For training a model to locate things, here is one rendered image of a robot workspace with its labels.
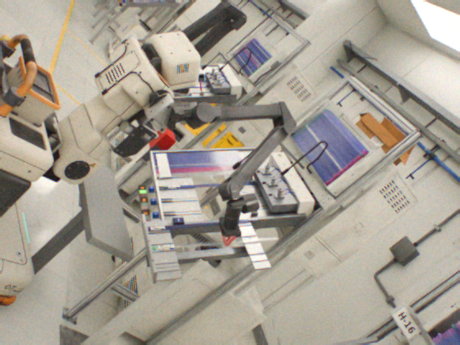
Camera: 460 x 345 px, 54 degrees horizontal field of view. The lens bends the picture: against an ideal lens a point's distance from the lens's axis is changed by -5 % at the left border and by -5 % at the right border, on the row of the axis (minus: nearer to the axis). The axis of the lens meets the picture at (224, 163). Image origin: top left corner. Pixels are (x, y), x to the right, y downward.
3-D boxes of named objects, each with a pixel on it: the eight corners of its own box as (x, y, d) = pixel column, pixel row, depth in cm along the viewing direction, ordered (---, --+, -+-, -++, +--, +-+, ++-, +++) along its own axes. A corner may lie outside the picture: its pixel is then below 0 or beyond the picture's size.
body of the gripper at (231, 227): (233, 219, 184) (236, 204, 180) (241, 237, 176) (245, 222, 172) (218, 220, 182) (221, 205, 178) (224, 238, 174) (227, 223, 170)
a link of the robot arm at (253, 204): (218, 187, 177) (229, 184, 170) (243, 181, 183) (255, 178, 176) (225, 218, 176) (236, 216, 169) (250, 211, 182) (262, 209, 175)
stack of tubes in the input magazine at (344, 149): (325, 185, 228) (368, 149, 222) (291, 135, 270) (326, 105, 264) (338, 198, 234) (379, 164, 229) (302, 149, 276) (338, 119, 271)
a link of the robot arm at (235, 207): (224, 199, 172) (232, 208, 168) (240, 195, 176) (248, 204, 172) (222, 213, 176) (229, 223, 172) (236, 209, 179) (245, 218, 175)
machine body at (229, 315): (110, 333, 245) (192, 269, 233) (108, 249, 303) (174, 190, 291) (190, 372, 279) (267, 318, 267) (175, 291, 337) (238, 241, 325)
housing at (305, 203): (295, 224, 235) (300, 202, 228) (267, 172, 276) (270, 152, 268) (310, 223, 237) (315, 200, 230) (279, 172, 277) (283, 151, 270)
